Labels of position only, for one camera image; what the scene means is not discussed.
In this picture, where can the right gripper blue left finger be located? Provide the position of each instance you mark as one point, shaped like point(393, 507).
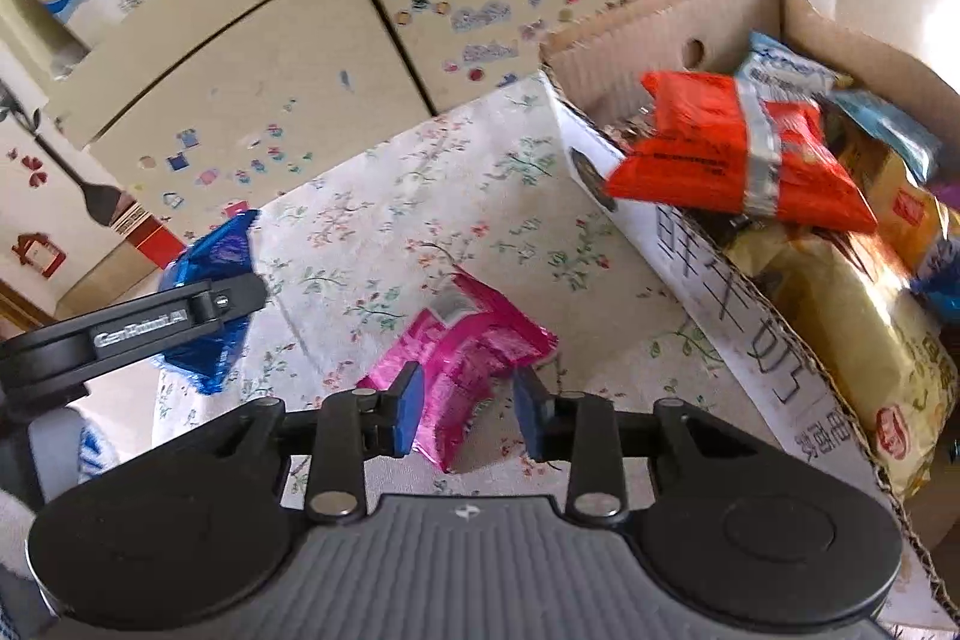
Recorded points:
point(389, 418)

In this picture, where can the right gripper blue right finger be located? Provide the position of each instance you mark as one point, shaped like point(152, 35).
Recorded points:
point(547, 421)

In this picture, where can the pink snack bag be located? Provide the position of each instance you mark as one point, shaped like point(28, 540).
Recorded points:
point(467, 337)

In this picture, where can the blue foil snack bag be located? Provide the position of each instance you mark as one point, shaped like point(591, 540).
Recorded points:
point(222, 255)

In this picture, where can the orange red snack bag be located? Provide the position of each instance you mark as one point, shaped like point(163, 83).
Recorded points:
point(717, 145)

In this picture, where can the croissant snack bag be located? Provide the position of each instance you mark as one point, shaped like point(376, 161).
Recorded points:
point(848, 296)

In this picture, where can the white gloved left hand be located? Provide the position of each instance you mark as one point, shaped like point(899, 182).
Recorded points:
point(40, 461)

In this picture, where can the red gift box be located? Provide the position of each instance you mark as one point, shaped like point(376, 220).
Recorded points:
point(147, 247)

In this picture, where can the floral tablecloth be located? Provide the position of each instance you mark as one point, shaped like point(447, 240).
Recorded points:
point(351, 258)

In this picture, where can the beige wooden cabinet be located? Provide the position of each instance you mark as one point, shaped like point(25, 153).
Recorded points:
point(201, 107)

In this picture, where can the yellow snack bag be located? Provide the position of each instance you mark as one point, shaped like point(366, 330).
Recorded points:
point(922, 231)

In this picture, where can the light blue American snack bag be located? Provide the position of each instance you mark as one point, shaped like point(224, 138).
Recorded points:
point(779, 74)

